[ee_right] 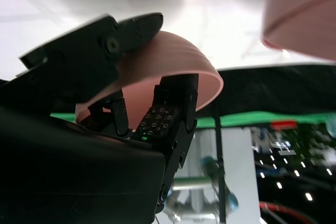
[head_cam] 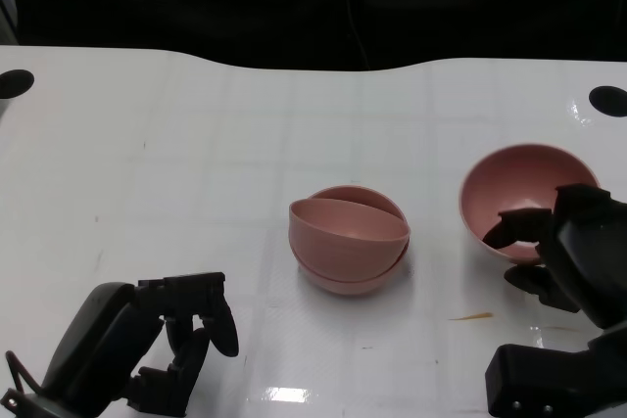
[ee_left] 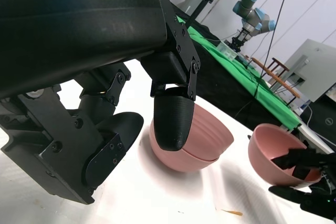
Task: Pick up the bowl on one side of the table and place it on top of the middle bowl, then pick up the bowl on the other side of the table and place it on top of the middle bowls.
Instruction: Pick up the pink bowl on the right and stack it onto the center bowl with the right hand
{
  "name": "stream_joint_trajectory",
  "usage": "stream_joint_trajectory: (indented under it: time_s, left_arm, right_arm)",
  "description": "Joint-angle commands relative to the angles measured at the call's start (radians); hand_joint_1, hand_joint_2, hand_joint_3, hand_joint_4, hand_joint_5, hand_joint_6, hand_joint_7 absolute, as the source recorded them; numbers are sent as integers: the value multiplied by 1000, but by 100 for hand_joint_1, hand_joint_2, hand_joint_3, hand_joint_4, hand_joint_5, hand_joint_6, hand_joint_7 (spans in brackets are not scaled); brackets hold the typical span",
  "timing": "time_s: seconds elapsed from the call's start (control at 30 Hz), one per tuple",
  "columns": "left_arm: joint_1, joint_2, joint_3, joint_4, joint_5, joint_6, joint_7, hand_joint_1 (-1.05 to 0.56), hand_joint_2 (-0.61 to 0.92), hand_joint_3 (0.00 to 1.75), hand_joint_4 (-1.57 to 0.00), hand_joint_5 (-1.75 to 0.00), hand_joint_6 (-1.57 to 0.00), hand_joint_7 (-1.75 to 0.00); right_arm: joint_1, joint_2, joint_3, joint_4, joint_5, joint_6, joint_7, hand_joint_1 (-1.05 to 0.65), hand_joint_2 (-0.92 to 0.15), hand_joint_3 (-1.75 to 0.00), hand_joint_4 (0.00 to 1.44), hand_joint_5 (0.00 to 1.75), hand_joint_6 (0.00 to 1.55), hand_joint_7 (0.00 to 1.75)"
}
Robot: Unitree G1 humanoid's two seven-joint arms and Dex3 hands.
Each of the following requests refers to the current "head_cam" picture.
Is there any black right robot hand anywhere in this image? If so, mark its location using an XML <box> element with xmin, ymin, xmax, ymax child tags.
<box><xmin>482</xmin><ymin>183</ymin><xmax>627</xmax><ymax>329</ymax></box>

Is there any black table grommet hole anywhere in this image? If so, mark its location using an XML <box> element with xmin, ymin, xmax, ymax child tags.
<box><xmin>0</xmin><ymin>69</ymin><xmax>35</xmax><ymax>100</ymax></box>

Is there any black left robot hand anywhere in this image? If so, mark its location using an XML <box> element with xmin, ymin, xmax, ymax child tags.
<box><xmin>41</xmin><ymin>270</ymin><xmax>241</xmax><ymax>414</ymax></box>

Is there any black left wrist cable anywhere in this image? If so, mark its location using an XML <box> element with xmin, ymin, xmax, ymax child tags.
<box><xmin>4</xmin><ymin>349</ymin><xmax>45</xmax><ymax>397</ymax></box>

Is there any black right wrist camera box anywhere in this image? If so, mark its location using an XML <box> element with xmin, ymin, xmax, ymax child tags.
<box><xmin>484</xmin><ymin>322</ymin><xmax>627</xmax><ymax>418</ymax></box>

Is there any grey white cabinet edge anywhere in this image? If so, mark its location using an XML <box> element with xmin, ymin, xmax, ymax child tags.
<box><xmin>0</xmin><ymin>0</ymin><xmax>20</xmax><ymax>46</ymax></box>

